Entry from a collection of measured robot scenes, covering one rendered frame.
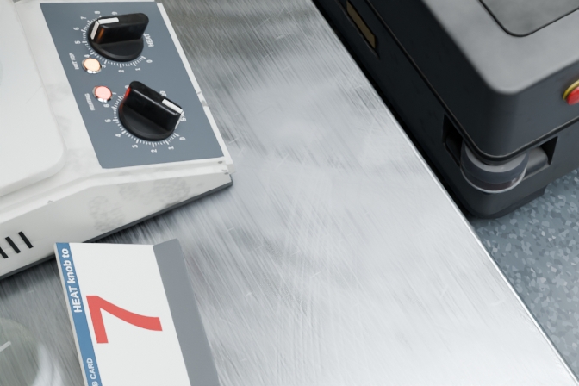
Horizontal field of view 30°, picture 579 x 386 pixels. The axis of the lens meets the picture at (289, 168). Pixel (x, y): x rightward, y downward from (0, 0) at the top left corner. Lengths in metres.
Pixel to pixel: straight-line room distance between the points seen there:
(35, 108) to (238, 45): 0.16
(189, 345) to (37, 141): 0.13
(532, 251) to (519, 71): 0.37
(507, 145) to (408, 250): 0.61
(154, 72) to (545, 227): 0.90
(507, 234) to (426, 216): 0.83
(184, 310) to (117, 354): 0.05
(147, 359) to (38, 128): 0.13
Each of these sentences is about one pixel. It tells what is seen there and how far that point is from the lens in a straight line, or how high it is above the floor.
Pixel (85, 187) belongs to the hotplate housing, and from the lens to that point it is 0.56.
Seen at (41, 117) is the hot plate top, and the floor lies 0.84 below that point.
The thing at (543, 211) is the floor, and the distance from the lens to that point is 1.45.
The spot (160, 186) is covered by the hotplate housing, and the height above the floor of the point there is 0.79.
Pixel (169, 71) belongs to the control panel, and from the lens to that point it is 0.62.
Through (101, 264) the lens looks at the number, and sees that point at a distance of 0.58.
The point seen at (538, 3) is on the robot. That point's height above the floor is 0.36.
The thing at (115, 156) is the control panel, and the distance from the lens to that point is 0.57.
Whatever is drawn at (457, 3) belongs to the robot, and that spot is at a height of 0.36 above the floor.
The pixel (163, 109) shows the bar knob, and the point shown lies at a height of 0.81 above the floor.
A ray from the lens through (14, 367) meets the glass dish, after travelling 0.60.
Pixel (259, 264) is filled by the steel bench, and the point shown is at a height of 0.75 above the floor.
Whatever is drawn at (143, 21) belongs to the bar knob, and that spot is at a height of 0.81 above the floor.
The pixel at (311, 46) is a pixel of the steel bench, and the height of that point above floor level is 0.75.
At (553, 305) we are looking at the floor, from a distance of 1.40.
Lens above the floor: 1.29
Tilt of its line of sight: 62 degrees down
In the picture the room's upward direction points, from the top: 11 degrees counter-clockwise
